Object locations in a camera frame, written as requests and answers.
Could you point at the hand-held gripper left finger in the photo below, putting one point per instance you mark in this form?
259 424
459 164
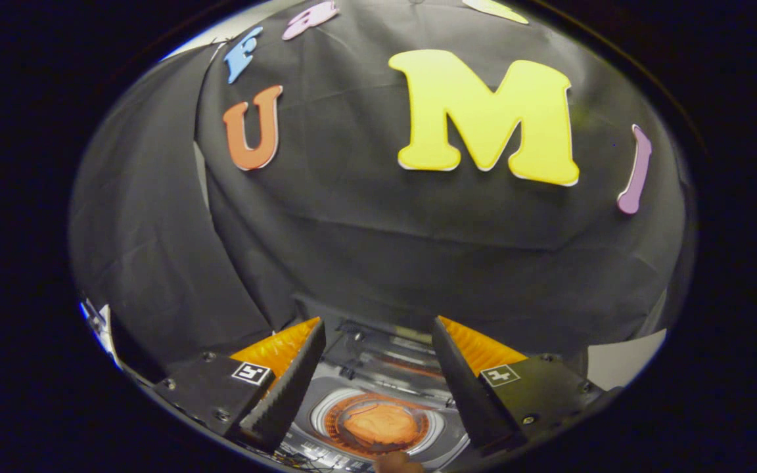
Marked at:
286 394

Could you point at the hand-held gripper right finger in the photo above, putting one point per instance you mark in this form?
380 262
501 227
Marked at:
467 394

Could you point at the grey washing machine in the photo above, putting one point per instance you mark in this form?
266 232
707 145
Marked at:
316 430

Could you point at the dark washing machine lid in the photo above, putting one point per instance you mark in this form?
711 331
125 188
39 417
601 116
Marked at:
385 358

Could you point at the yellow garment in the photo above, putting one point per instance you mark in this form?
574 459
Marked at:
378 425

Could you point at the grey metal cabinet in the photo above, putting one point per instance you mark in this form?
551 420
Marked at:
621 361

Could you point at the black backdrop cloth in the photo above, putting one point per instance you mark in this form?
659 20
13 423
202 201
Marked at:
365 230

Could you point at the white and blue object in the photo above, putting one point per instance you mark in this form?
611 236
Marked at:
99 325

